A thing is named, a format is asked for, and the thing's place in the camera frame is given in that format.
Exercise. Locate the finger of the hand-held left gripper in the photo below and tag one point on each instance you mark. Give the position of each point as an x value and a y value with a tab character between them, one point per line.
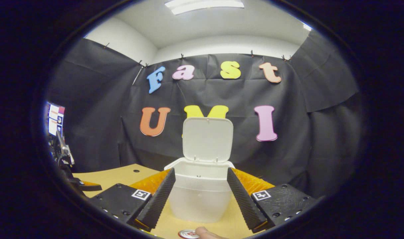
85	187

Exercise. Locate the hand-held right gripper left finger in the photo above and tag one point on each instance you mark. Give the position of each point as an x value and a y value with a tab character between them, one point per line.
155	202

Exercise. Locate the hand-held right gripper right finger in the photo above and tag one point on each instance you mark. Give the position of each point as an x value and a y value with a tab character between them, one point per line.
245	202

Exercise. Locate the red pop can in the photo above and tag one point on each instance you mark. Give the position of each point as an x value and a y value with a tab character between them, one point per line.
188	235

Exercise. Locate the white desktop garbage bin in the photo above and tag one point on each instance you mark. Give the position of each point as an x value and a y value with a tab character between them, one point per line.
207	139

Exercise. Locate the wooden desktop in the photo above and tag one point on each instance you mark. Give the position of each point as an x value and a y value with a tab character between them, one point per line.
122	176

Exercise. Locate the computer monitor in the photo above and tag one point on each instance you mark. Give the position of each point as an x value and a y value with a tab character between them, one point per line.
55	119

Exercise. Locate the black backdrop cloth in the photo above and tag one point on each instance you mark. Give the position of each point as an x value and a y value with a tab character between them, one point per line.
288	132

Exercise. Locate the ceiling light panel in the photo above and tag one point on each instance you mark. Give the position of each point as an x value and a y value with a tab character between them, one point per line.
306	26
205	5

